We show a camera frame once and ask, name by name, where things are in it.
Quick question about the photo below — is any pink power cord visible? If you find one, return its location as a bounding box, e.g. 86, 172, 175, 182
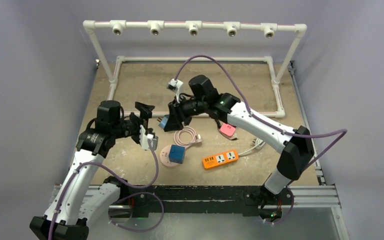
173, 126, 203, 149

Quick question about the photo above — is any pink small charger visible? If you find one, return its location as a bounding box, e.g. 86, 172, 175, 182
219, 123, 236, 138

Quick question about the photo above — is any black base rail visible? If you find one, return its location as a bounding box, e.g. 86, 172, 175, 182
120, 185, 295, 219

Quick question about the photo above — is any white power strip cord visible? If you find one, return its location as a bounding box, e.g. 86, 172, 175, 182
237, 139, 266, 157

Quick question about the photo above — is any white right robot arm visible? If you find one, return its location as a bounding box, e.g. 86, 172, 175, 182
163, 75, 314, 204

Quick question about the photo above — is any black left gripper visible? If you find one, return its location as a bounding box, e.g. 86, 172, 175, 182
111, 102, 155, 142

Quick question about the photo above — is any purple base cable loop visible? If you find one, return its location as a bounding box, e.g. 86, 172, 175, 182
108, 192, 165, 232

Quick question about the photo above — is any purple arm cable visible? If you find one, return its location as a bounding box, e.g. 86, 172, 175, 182
174, 54, 348, 167
47, 139, 160, 240

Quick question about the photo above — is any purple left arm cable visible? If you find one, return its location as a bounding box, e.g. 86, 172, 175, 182
47, 139, 160, 240

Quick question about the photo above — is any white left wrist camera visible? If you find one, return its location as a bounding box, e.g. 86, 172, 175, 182
139, 125, 159, 151

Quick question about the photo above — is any orange power strip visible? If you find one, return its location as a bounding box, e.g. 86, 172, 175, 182
202, 149, 240, 170

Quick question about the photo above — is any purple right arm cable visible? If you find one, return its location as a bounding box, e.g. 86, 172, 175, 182
174, 54, 348, 167

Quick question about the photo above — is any blue cube socket adapter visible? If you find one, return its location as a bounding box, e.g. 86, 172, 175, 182
168, 144, 186, 164

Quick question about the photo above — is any white PVC pipe frame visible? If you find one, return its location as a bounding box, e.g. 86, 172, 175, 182
82, 20, 308, 118

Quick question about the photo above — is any light blue USB charger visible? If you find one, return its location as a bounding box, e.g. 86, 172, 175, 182
157, 115, 169, 130

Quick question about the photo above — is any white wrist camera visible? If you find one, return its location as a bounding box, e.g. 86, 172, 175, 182
167, 78, 184, 103
139, 125, 159, 151

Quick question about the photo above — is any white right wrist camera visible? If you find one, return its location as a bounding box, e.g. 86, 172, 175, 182
167, 78, 184, 103

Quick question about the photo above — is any pink round socket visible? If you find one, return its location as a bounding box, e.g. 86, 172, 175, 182
158, 145, 180, 169

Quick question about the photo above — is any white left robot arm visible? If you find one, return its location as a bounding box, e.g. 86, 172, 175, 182
29, 100, 158, 240

